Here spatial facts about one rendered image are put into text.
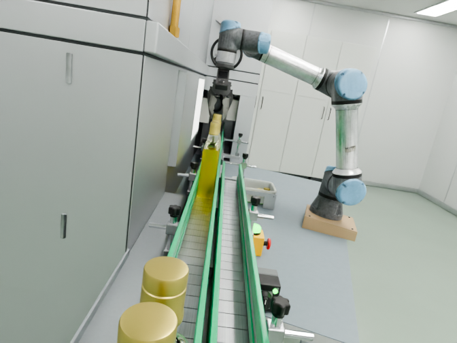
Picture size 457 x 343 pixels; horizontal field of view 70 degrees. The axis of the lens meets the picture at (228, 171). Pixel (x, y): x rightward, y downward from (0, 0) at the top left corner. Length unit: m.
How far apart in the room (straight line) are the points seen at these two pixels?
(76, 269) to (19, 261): 0.13
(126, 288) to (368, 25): 5.63
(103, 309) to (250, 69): 1.91
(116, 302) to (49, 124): 0.39
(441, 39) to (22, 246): 6.23
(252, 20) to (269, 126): 2.97
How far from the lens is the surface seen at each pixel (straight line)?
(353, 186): 1.39
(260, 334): 0.54
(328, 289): 1.11
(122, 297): 0.70
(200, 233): 0.96
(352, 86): 1.34
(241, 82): 2.32
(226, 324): 0.66
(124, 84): 0.73
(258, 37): 1.31
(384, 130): 6.15
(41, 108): 0.80
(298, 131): 5.23
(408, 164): 6.47
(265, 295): 0.88
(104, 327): 0.64
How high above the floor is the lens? 1.30
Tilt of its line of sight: 15 degrees down
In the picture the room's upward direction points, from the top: 9 degrees clockwise
